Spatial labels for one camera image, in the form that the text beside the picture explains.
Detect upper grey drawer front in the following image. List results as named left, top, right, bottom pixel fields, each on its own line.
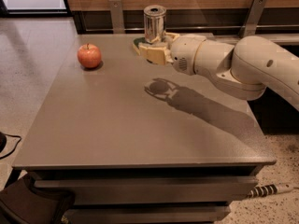
left=35, top=176, right=257, bottom=205

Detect right metal wall bracket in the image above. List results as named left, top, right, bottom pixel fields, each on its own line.
left=238, top=0, right=267, bottom=38

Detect lower grey drawer front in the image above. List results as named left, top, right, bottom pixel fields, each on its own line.
left=65, top=206, right=230, bottom=224

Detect black cable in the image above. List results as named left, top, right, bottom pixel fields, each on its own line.
left=0, top=131, right=22, bottom=161

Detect silver blue redbull can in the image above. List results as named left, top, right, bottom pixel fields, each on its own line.
left=144, top=5, right=166, bottom=44

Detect dark brown bag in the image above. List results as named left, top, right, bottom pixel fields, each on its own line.
left=0, top=175, right=75, bottom=224

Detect left metal wall bracket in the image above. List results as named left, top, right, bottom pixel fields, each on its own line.
left=108, top=0, right=125, bottom=34

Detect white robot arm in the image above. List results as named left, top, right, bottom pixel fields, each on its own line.
left=135, top=34, right=299, bottom=110

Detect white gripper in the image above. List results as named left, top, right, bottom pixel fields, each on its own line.
left=138, top=32, right=206, bottom=76

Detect black white striped handle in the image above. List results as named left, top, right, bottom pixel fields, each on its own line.
left=247, top=183, right=295, bottom=198

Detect red apple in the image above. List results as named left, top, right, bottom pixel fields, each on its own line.
left=77, top=43, right=102, bottom=69

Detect metal wall bracket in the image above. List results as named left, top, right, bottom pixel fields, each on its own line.
left=108, top=0, right=125, bottom=34
left=238, top=0, right=267, bottom=38

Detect green yellow sponge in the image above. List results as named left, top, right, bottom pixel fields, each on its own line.
left=133, top=37, right=145, bottom=55

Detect horizontal metal rail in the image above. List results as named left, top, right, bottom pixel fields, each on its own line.
left=85, top=24, right=299, bottom=33

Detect grey drawer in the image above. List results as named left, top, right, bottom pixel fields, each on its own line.
left=65, top=206, right=230, bottom=224
left=35, top=176, right=257, bottom=205

